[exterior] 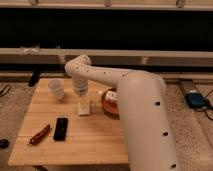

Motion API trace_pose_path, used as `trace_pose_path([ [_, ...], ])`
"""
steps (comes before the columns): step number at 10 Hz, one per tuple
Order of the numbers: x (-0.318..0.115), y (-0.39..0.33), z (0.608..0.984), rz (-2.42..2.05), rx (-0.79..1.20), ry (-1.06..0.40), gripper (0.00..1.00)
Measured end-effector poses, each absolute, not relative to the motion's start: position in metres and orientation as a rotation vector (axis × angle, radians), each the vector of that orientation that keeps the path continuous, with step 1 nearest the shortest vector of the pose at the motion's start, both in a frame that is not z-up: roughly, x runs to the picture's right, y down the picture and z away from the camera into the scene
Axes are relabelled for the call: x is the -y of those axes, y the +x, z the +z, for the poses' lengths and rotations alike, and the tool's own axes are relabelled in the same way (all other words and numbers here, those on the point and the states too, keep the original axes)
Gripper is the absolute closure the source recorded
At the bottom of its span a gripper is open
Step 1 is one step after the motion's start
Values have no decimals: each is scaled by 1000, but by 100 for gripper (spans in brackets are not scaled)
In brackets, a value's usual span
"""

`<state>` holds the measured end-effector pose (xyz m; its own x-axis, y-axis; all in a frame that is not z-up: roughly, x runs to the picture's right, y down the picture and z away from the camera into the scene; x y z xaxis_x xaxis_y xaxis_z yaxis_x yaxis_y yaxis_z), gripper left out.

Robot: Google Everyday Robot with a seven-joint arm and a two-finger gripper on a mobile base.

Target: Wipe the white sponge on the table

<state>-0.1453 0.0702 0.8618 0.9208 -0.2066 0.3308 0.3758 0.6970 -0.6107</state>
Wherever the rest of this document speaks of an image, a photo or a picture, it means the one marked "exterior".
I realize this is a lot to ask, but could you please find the red sausage toy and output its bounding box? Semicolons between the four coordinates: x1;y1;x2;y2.
29;125;50;145

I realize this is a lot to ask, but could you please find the black cable on floor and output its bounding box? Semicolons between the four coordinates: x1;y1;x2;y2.
0;83;12;99

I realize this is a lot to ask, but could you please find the wooden table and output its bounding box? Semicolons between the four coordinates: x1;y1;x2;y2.
8;78;128;166

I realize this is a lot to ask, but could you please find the white paper cup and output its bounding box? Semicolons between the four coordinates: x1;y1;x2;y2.
48;78;64;100

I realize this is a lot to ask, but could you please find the white sponge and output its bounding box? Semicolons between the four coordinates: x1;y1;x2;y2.
78;96;90;116

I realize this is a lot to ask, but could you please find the black object on floor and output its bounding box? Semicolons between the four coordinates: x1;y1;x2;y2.
0;139;10;149

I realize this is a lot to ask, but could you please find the white box in bowl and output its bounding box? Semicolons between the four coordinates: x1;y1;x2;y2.
105;91;117;101

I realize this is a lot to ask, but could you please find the orange bowl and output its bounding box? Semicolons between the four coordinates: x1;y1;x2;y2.
101;88;119;115

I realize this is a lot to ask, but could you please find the black post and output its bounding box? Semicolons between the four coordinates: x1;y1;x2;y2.
28;66;43;87

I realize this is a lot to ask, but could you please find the blue device on floor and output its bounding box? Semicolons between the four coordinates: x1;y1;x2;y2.
184;93;205;108

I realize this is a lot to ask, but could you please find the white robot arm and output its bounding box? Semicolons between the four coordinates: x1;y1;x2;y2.
65;55;181;171

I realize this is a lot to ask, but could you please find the black phone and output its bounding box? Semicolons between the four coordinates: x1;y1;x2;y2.
53;118;68;141

